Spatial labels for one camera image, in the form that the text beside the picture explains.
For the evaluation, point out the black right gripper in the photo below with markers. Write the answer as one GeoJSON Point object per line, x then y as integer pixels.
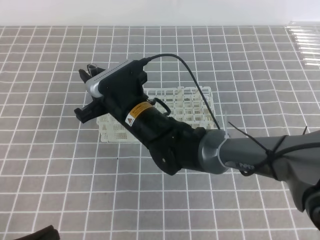
{"type": "Point", "coordinates": [118, 107]}

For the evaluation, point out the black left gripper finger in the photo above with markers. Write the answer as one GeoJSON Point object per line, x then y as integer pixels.
{"type": "Point", "coordinates": [47, 233]}

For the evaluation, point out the clear glass test tube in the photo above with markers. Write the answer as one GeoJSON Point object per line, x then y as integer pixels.
{"type": "Point", "coordinates": [92, 69]}

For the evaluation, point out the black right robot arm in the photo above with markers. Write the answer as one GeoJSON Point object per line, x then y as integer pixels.
{"type": "Point", "coordinates": [175, 145]}

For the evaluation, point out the white plastic test tube rack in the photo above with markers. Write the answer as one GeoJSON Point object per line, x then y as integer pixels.
{"type": "Point", "coordinates": [186, 105]}

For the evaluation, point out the spare clear glass test tubes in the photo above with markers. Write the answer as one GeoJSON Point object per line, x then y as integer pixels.
{"type": "Point", "coordinates": [306, 37]}

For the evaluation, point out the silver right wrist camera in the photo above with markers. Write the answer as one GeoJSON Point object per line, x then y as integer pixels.
{"type": "Point", "coordinates": [125, 79]}

